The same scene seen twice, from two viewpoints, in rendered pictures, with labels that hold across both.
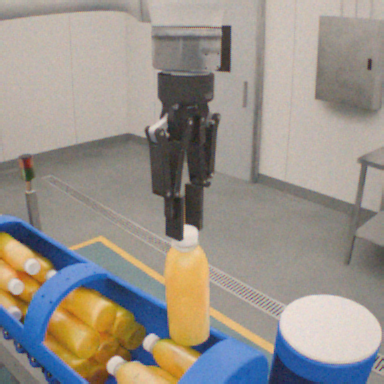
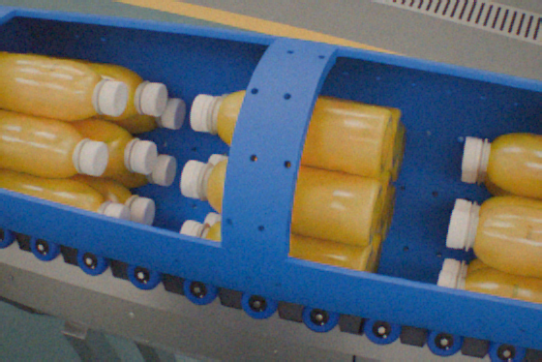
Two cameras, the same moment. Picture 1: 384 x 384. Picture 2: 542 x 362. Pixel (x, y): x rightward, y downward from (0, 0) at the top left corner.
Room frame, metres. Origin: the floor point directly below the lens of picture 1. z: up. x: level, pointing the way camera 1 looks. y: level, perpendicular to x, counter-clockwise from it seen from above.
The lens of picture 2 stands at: (0.23, 0.42, 1.79)
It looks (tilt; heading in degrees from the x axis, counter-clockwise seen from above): 50 degrees down; 345
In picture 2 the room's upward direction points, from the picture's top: 9 degrees counter-clockwise
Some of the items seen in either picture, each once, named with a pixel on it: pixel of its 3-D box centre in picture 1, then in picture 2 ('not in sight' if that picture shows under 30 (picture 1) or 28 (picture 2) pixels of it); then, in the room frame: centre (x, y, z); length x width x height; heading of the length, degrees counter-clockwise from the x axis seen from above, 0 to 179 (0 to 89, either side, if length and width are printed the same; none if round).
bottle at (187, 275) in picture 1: (187, 290); not in sight; (0.55, 0.00, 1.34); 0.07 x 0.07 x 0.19
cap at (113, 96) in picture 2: (32, 267); (113, 98); (0.89, 0.41, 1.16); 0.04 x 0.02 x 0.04; 140
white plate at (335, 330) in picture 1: (331, 326); not in sight; (0.79, -0.39, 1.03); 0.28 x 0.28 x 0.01
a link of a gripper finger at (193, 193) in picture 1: (193, 206); not in sight; (0.56, -0.01, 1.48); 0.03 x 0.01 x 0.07; 50
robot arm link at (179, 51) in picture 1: (186, 50); not in sight; (0.54, 0.00, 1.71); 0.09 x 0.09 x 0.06
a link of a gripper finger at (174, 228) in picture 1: (174, 216); not in sight; (0.53, 0.01, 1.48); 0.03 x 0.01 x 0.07; 50
